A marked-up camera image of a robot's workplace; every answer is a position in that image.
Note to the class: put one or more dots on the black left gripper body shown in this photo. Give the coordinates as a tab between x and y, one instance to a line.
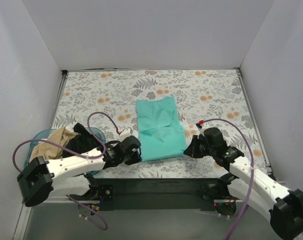
135	155

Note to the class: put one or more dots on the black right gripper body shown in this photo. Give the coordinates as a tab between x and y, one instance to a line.
194	149

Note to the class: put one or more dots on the teal t shirt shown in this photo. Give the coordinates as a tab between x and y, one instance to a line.
160	133

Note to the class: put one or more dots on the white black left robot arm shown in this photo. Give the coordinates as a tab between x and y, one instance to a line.
42	179

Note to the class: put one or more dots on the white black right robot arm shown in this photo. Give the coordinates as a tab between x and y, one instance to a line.
279	205

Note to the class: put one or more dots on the clear blue plastic basket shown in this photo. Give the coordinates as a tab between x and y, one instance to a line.
65	154

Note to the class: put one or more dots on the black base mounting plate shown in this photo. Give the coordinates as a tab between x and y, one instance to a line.
156	193

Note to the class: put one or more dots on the black t shirt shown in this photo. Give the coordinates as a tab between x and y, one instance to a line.
83	142

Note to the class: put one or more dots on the floral patterned table mat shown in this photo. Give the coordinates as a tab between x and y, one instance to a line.
107	100

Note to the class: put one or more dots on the beige t shirt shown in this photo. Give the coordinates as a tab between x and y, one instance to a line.
59	136

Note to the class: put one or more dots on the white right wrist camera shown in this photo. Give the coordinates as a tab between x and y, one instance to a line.
202	126

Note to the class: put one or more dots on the aluminium frame rail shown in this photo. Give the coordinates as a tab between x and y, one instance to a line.
60	219

